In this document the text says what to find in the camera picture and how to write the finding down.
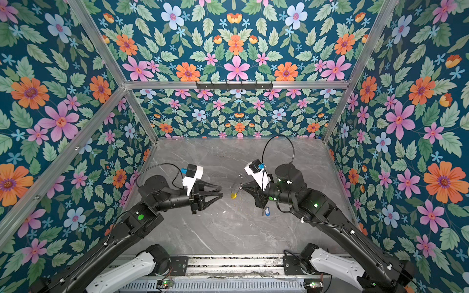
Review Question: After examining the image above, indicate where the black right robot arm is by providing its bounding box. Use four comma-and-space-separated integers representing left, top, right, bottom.
242, 160, 416, 293

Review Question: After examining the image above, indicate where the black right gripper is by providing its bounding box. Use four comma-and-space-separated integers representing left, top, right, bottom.
241, 179, 297, 209

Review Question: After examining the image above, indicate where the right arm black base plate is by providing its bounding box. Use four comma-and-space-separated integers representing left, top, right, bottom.
283, 250, 318, 275

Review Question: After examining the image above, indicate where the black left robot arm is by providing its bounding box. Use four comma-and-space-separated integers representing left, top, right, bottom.
29, 175, 223, 293

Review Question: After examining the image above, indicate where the large black yellow keyring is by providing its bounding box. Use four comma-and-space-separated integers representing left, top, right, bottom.
230, 179, 243, 200

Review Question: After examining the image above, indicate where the white ventilation grille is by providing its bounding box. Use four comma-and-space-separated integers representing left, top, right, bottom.
117, 279, 307, 293

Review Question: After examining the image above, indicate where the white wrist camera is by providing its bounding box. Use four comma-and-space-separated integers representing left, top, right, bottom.
244, 159, 271, 191
181, 164, 204, 197

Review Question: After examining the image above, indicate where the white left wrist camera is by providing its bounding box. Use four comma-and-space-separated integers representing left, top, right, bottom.
181, 164, 204, 197

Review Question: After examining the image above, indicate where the black wall hook rack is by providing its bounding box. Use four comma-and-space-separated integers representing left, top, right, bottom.
195, 81, 274, 91

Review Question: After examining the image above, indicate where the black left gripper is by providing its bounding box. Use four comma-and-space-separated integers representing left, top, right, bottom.
154, 178, 224, 214

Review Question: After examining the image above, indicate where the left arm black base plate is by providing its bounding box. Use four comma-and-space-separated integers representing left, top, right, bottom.
137, 255, 189, 277

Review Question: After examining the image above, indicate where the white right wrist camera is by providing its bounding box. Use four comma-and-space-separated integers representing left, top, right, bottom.
244, 159, 271, 191

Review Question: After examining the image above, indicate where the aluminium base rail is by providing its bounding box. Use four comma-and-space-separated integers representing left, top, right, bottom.
168, 254, 367, 279

